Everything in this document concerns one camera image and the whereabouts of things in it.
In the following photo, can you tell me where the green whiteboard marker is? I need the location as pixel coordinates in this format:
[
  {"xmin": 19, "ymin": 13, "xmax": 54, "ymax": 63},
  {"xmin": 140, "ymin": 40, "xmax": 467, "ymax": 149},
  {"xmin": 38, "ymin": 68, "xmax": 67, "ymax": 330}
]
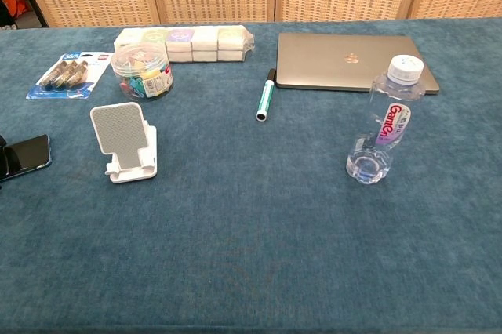
[{"xmin": 256, "ymin": 67, "xmax": 277, "ymax": 122}]

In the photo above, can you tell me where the clear jar of binder clips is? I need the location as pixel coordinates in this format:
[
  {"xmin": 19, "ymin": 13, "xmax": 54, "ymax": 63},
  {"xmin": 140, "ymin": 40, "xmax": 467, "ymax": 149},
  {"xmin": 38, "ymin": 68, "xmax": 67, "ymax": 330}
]
[{"xmin": 110, "ymin": 42, "xmax": 175, "ymax": 102}]

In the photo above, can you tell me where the blue velvet tablecloth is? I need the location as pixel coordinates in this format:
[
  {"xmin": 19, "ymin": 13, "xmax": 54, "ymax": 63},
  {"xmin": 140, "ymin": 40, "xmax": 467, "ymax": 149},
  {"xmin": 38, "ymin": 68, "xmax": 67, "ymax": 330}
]
[{"xmin": 0, "ymin": 16, "xmax": 502, "ymax": 334}]

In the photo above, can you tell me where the orange object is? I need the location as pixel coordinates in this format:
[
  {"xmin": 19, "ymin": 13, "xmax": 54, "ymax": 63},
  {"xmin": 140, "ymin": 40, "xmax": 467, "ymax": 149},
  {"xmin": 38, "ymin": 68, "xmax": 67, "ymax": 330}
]
[{"xmin": 0, "ymin": 0, "xmax": 29, "ymax": 20}]

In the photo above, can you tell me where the clear plastic water bottle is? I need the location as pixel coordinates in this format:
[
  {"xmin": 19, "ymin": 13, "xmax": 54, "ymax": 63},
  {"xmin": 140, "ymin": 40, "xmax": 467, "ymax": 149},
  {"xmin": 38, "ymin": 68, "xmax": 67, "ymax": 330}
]
[{"xmin": 345, "ymin": 54, "xmax": 426, "ymax": 186}]

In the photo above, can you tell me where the black smartphone blue edge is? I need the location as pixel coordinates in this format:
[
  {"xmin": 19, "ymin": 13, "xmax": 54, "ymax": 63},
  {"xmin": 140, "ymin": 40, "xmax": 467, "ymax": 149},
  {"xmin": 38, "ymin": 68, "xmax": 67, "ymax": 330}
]
[{"xmin": 0, "ymin": 134, "xmax": 53, "ymax": 183}]

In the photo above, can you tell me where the grey closed laptop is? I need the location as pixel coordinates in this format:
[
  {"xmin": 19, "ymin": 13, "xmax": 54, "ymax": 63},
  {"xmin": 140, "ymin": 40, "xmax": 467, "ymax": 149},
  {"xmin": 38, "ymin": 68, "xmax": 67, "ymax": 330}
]
[{"xmin": 275, "ymin": 31, "xmax": 441, "ymax": 96}]

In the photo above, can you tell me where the blue blister pack of clips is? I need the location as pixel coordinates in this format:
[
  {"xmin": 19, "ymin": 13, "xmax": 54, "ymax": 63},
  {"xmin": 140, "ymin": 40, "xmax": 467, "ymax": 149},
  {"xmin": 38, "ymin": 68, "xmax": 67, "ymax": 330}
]
[{"xmin": 25, "ymin": 50, "xmax": 115, "ymax": 100}]

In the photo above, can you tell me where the white phone stand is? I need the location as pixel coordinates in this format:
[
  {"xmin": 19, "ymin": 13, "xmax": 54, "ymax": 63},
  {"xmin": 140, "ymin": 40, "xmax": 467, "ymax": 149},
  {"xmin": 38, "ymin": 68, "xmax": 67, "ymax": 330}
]
[{"xmin": 89, "ymin": 101, "xmax": 158, "ymax": 183}]

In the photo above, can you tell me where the wrapped bundle of tissue packs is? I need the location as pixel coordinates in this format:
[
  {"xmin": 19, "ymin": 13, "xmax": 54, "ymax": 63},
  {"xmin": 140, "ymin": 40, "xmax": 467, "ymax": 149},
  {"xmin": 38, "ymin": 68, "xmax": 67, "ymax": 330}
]
[{"xmin": 114, "ymin": 24, "xmax": 256, "ymax": 64}]

